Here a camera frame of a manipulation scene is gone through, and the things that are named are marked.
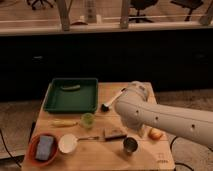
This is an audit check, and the steel cup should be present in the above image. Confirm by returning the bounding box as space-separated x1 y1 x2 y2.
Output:
123 137 138 155

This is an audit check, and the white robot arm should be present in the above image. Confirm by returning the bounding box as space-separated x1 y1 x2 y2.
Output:
114 81 213 148

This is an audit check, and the green plastic tray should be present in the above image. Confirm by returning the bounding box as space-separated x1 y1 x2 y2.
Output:
43 78 98 113

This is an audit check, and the green cucumber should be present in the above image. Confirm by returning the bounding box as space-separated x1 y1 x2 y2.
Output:
61 85 81 91

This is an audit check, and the green plastic cup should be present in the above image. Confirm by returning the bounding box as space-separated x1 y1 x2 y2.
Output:
81 113 94 129

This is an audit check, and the brown sponge block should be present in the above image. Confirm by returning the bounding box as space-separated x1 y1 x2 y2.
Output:
103 128 127 141

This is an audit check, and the yellow banana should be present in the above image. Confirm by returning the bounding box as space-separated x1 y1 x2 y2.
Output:
51 120 78 127

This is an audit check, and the yellow apple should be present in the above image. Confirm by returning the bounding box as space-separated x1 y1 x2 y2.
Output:
148 128 163 140

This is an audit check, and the office chair centre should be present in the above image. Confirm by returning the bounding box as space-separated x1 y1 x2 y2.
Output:
129 0 158 23

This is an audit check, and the office chair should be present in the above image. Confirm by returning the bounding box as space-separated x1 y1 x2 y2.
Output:
129 0 158 23
26 0 54 11
171 0 203 21

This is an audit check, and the blue sponge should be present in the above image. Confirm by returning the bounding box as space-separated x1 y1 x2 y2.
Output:
35 135 54 161

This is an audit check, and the orange bowl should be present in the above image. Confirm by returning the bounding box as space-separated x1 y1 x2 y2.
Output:
26 133 58 167

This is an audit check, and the office chair left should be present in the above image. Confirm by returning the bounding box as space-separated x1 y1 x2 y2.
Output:
26 0 54 11

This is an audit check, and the office chair right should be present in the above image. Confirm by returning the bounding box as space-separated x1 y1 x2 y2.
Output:
171 0 203 21

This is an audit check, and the white handled dish brush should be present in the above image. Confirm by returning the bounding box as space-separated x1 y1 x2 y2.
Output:
101 89 124 112

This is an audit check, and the white ladle with handle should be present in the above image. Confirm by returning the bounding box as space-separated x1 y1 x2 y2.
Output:
58 133 100 155

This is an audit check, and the black cable right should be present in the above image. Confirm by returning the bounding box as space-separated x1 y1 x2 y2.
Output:
169 135 213 171

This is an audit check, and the black cable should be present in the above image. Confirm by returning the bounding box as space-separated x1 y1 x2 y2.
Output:
169 135 213 171
0 128 22 169

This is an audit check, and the black cable left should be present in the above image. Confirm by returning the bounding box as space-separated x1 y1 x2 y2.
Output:
0 128 22 169

